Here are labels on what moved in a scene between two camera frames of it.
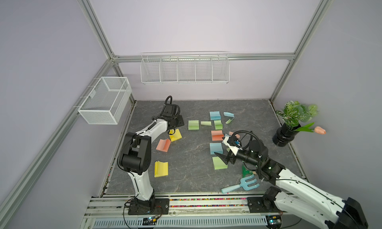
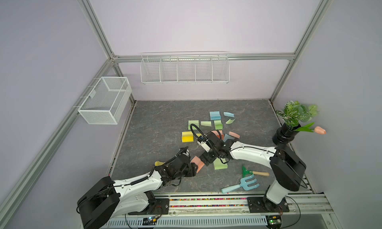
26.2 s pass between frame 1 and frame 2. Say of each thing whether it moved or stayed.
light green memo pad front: stayed
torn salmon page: stayed
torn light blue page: stayed
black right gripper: moved
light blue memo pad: stayed
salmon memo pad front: stayed
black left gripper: moved
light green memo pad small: stayed
